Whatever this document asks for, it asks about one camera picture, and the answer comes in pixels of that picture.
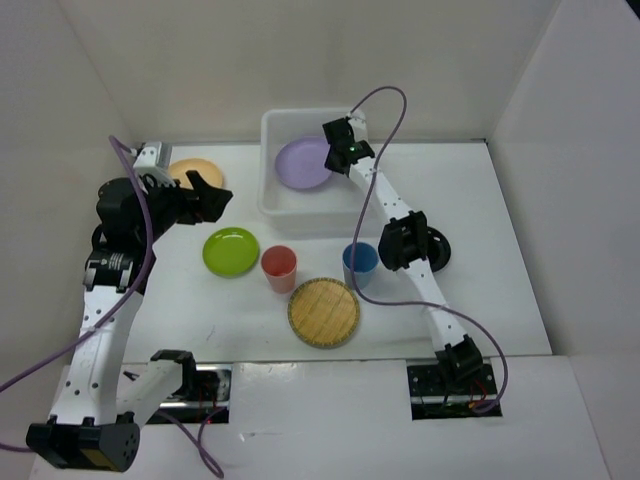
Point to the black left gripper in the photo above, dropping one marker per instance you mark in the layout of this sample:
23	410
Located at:
207	206

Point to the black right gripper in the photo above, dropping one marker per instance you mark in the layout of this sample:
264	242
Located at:
329	162

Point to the orange plastic plate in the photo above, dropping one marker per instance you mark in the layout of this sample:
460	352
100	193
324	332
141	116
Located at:
207	170

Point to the purple plastic plate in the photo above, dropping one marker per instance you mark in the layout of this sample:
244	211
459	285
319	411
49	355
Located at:
300	164

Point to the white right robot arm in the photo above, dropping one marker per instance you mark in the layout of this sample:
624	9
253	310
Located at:
407	245

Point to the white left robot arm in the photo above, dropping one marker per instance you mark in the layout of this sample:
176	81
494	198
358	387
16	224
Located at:
92	426

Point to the translucent white plastic bin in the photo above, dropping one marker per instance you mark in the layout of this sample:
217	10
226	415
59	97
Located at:
330	209

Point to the green plastic plate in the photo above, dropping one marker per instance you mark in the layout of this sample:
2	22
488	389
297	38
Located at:
230	252

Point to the red plastic cup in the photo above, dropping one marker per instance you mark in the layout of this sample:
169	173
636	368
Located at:
279	264

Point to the blue plastic cup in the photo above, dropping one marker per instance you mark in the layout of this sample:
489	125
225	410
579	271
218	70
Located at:
359	264

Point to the black glossy plate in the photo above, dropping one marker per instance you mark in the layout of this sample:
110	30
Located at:
439	249

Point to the round bamboo woven tray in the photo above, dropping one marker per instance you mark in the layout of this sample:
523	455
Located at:
323	313

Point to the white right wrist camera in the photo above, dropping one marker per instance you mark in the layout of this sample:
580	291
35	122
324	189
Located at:
356	122

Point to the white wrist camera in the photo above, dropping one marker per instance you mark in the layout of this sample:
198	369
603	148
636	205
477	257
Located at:
356	122
153	157

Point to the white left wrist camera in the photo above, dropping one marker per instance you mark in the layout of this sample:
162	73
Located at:
153	157

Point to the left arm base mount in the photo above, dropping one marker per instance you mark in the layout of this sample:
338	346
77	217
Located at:
205	387

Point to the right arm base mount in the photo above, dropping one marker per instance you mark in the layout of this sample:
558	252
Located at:
432	399

